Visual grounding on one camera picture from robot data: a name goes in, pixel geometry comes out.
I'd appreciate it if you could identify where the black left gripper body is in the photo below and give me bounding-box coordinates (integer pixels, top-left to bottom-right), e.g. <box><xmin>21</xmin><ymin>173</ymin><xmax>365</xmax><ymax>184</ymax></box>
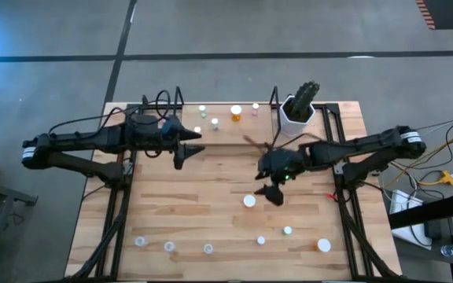
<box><xmin>126</xmin><ymin>113</ymin><xmax>180</xmax><ymax>158</ymax></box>

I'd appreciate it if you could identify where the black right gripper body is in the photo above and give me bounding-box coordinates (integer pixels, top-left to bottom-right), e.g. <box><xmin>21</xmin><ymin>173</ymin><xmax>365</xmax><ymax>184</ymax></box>
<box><xmin>258</xmin><ymin>148</ymin><xmax>310</xmax><ymax>182</ymax></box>

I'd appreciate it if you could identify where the white hexagonal plant pot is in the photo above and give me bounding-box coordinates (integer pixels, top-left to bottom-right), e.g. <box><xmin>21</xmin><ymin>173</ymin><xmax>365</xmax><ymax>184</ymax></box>
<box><xmin>279</xmin><ymin>94</ymin><xmax>316</xmax><ymax>138</ymax></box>

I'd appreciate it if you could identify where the green cactus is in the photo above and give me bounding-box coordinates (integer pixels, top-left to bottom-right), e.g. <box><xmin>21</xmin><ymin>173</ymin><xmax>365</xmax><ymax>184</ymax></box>
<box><xmin>291</xmin><ymin>80</ymin><xmax>321</xmax><ymax>117</ymax></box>

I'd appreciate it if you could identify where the white power strip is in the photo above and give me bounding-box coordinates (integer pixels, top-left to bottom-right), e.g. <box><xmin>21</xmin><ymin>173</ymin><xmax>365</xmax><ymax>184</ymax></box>
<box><xmin>389</xmin><ymin>189</ymin><xmax>424</xmax><ymax>215</ymax></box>

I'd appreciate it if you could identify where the grey metal stand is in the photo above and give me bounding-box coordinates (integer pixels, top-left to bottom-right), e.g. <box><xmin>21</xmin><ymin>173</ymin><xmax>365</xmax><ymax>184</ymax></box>
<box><xmin>0</xmin><ymin>176</ymin><xmax>39</xmax><ymax>283</ymax></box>

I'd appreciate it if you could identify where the black orange-edged floor mat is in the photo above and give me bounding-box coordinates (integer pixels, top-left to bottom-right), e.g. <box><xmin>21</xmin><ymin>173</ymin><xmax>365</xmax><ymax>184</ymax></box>
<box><xmin>414</xmin><ymin>0</ymin><xmax>453</xmax><ymax>31</ymax></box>

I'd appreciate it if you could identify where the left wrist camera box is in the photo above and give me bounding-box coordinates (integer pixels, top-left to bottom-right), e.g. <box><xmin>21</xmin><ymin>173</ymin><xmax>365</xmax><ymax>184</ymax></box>
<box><xmin>159</xmin><ymin>117</ymin><xmax>179</xmax><ymax>137</ymax></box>

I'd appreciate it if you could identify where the wooden shelf with black frame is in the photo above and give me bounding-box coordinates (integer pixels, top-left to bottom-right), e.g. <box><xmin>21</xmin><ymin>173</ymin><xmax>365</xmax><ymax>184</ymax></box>
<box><xmin>172</xmin><ymin>86</ymin><xmax>282</xmax><ymax>149</ymax></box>

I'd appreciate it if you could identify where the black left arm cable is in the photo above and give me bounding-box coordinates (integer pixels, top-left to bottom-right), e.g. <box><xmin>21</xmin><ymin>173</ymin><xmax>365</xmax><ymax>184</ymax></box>
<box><xmin>48</xmin><ymin>89</ymin><xmax>173</xmax><ymax>137</ymax></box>

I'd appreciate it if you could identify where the black metal table frame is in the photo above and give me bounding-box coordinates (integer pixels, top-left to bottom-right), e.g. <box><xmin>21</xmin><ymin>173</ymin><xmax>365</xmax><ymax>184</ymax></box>
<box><xmin>67</xmin><ymin>102</ymin><xmax>399</xmax><ymax>281</ymax></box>

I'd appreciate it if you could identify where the yellow cable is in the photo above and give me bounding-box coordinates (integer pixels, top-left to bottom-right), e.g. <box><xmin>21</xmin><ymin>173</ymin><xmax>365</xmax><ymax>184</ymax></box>
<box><xmin>383</xmin><ymin>133</ymin><xmax>453</xmax><ymax>188</ymax></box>

